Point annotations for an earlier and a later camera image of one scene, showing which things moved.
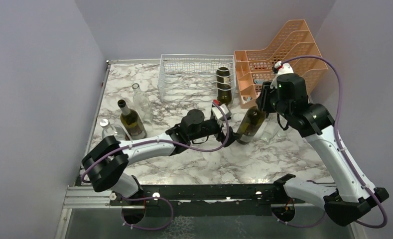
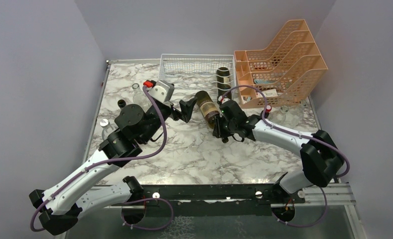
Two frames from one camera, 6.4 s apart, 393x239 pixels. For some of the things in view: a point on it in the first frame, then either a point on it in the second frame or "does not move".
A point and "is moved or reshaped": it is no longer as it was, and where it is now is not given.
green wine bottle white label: x=251 y=122 is moved or reshaped
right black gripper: x=263 y=99 to x=218 y=131
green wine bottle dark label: x=224 y=97 does not move
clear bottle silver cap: x=112 y=130 does not move
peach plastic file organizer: x=297 y=48 does not move
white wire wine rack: x=193 y=77 does not move
